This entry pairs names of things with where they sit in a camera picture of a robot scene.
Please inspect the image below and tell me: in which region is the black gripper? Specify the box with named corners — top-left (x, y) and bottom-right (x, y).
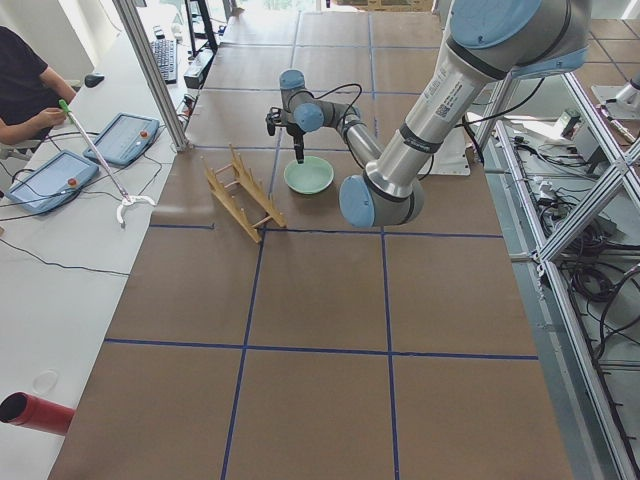
top-left (285, 123), bottom-right (305, 164)

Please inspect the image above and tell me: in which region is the light green plate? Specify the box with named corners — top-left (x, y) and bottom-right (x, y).
top-left (284, 156), bottom-right (334, 195)

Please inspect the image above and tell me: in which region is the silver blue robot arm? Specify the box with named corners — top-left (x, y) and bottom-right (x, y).
top-left (266, 1), bottom-right (592, 228)

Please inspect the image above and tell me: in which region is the wooden dish rack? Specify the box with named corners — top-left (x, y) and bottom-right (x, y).
top-left (204, 144), bottom-right (287, 243)

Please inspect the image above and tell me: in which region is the black keyboard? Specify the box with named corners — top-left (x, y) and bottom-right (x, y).
top-left (150, 38), bottom-right (178, 84)

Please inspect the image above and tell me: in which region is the blue teach pendant far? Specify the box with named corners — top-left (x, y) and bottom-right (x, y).
top-left (93, 113), bottom-right (160, 167)

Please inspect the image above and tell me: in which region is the blue teach pendant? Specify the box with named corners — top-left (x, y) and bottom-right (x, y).
top-left (93, 113), bottom-right (160, 167)
top-left (6, 150), bottom-right (98, 215)

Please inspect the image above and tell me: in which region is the silver reacher grabber stick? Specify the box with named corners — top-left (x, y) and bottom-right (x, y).
top-left (58, 99), bottom-right (157, 229)

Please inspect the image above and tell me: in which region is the black computer mouse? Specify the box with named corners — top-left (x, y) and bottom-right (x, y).
top-left (84, 73), bottom-right (105, 88)

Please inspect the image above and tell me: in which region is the blue teach pendant near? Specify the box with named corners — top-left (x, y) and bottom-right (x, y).
top-left (6, 150), bottom-right (98, 215)

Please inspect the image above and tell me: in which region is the person in black shirt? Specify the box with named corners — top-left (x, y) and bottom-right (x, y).
top-left (1, 27), bottom-right (76, 145)

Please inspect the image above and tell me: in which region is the red bottle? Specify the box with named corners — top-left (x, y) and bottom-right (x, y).
top-left (1, 392), bottom-right (75, 436)

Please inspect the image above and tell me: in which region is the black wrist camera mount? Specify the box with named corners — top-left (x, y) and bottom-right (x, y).
top-left (265, 107), bottom-right (288, 137)

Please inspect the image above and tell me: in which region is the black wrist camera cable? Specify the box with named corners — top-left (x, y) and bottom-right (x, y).
top-left (312, 83), bottom-right (381, 141)

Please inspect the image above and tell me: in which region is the aluminium frame post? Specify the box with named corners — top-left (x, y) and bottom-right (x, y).
top-left (113, 0), bottom-right (191, 152)

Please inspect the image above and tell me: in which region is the aluminium side frame rail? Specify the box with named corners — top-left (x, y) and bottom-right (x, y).
top-left (479, 74), bottom-right (640, 480)

